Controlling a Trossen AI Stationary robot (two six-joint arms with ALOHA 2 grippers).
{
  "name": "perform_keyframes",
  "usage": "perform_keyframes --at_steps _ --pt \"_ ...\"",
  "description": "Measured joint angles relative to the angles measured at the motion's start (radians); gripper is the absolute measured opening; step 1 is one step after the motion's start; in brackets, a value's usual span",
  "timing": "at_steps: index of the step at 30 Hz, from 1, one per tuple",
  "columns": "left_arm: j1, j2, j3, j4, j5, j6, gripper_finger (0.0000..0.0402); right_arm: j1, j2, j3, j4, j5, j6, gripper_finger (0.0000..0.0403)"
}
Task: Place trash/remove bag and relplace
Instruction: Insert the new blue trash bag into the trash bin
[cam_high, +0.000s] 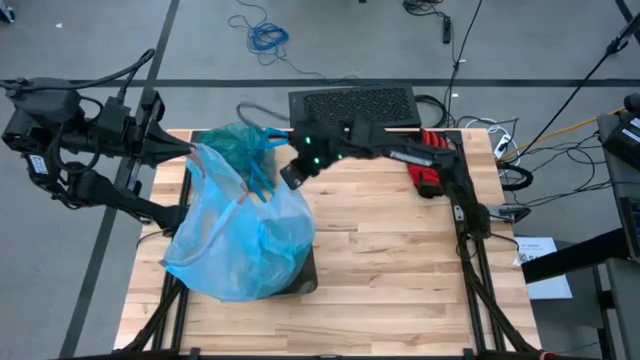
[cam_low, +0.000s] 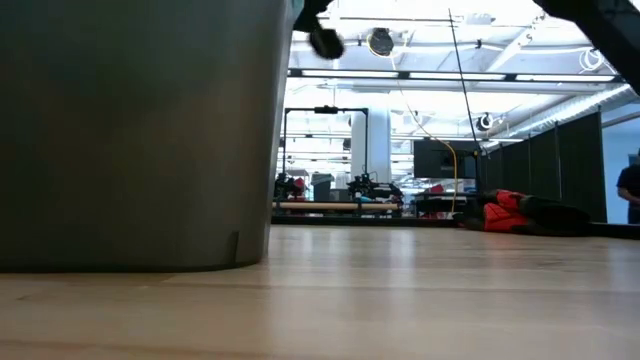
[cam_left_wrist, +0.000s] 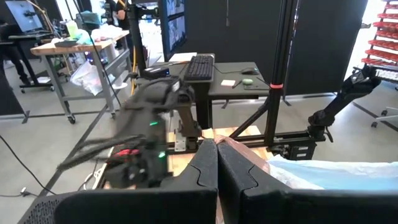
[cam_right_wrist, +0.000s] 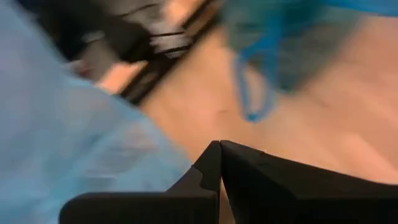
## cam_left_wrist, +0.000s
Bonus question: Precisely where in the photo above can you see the red and black glove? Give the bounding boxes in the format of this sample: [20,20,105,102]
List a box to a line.
[110,148,141,157]

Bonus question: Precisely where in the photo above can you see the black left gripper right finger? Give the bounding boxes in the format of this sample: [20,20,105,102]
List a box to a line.
[216,140,398,224]

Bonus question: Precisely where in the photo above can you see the large display screen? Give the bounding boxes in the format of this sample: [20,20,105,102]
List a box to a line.
[157,0,188,62]

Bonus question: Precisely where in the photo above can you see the teal box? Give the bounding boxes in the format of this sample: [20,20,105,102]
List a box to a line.
[75,10,103,26]

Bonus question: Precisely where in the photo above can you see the black keyboard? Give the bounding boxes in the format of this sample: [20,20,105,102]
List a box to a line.
[183,55,216,83]

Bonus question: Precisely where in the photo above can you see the black partition panels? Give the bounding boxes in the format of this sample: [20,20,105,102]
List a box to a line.
[183,0,369,96]

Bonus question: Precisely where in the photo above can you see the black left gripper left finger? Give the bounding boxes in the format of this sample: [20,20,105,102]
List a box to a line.
[54,138,220,224]

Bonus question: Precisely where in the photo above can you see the dark grey desk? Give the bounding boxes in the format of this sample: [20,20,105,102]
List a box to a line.
[136,52,271,130]

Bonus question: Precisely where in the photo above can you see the black standing desk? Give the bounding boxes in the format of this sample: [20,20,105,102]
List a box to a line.
[0,29,55,94]

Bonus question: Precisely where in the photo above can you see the white paper on desk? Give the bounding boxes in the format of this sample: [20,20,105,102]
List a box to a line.
[168,52,207,63]

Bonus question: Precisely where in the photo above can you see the white bag pile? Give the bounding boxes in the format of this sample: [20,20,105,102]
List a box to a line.
[90,24,124,43]

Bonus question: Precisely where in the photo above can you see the red parts bin rack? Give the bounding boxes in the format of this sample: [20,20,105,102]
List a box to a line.
[361,0,398,68]

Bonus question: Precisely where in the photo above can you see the silver metal bracket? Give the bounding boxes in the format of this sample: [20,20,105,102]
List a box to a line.
[174,128,188,152]

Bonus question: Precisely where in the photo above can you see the person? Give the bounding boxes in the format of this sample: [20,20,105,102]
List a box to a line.
[0,20,32,88]
[104,0,132,50]

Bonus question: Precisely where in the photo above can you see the white rolling cart base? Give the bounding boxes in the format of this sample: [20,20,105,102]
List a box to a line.
[369,105,398,129]

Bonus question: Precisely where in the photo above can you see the light blue plastic bag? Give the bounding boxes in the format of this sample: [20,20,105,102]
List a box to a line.
[214,135,398,191]

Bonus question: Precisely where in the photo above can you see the green bottle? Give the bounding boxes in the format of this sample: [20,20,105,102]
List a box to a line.
[65,19,79,40]

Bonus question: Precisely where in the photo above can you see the white power strip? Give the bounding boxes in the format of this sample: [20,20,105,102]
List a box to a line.
[81,161,109,191]

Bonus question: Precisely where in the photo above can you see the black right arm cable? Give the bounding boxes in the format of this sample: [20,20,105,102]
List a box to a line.
[57,133,147,172]

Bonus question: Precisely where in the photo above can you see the wooden top metal workbench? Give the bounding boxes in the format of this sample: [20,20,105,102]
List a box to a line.
[30,29,133,125]

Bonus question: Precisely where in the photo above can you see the white plastic bag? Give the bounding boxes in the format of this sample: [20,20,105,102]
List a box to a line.
[69,60,115,96]

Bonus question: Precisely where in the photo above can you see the tilted monitor screen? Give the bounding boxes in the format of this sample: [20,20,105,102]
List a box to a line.
[4,0,44,34]

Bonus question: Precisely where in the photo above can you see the yellow cable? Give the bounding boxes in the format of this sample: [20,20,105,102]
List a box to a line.
[129,45,140,96]

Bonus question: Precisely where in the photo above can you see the black box device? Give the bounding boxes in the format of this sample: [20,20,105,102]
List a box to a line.
[142,65,171,80]

